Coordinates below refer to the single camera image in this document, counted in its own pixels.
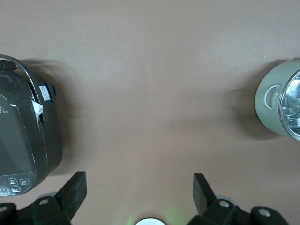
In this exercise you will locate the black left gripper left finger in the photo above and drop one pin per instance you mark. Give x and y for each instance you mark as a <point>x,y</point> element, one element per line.
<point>68,197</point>

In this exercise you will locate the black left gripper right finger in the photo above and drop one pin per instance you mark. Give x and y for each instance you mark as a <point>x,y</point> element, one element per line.
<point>204,199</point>

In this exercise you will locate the glass pot lid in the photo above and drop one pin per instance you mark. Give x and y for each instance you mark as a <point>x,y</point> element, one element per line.
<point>293,105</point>

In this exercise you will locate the grey-green steel cooking pot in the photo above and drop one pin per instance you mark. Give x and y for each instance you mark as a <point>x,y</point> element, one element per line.
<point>267,103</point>

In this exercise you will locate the black electric rice cooker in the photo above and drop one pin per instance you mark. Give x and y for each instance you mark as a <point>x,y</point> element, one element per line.
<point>21,131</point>

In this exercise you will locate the brown table cover mat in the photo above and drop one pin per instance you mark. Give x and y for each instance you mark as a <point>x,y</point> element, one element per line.
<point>150,93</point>

